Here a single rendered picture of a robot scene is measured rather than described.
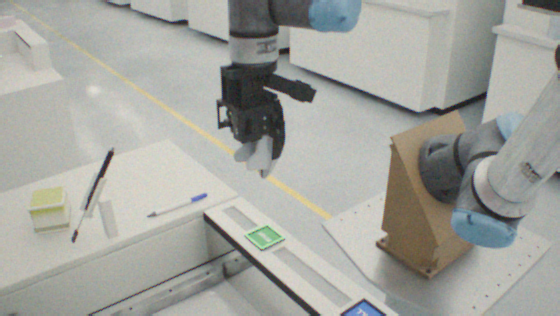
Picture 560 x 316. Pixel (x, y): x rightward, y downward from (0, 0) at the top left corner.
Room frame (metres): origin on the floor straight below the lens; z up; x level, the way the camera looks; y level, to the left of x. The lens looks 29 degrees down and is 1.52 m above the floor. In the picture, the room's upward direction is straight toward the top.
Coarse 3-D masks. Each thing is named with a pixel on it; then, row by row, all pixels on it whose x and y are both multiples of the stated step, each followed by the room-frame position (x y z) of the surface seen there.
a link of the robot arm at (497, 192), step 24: (552, 96) 0.50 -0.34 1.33; (528, 120) 0.54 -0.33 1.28; (552, 120) 0.50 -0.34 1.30; (504, 144) 0.60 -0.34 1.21; (528, 144) 0.53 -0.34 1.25; (552, 144) 0.50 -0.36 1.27; (480, 168) 0.64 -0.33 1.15; (504, 168) 0.57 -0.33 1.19; (528, 168) 0.53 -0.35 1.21; (552, 168) 0.52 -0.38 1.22; (480, 192) 0.60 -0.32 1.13; (504, 192) 0.57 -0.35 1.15; (528, 192) 0.55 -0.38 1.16; (456, 216) 0.62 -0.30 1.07; (480, 216) 0.59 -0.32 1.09; (504, 216) 0.57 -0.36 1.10; (480, 240) 0.61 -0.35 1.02; (504, 240) 0.58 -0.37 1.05
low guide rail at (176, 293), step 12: (204, 276) 0.72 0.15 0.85; (216, 276) 0.73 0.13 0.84; (168, 288) 0.68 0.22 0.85; (180, 288) 0.68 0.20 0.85; (192, 288) 0.69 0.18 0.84; (204, 288) 0.71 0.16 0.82; (144, 300) 0.64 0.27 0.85; (156, 300) 0.64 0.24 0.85; (168, 300) 0.66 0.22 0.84; (180, 300) 0.67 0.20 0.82; (120, 312) 0.61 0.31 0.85; (132, 312) 0.61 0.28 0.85; (144, 312) 0.62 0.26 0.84
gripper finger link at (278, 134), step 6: (282, 120) 0.68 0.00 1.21; (276, 126) 0.68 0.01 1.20; (282, 126) 0.68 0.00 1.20; (270, 132) 0.68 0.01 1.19; (276, 132) 0.67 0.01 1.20; (282, 132) 0.68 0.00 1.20; (276, 138) 0.67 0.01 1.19; (282, 138) 0.67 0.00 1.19; (276, 144) 0.68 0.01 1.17; (282, 144) 0.68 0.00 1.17; (276, 150) 0.68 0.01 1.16; (282, 150) 0.68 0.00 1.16; (276, 156) 0.68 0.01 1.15
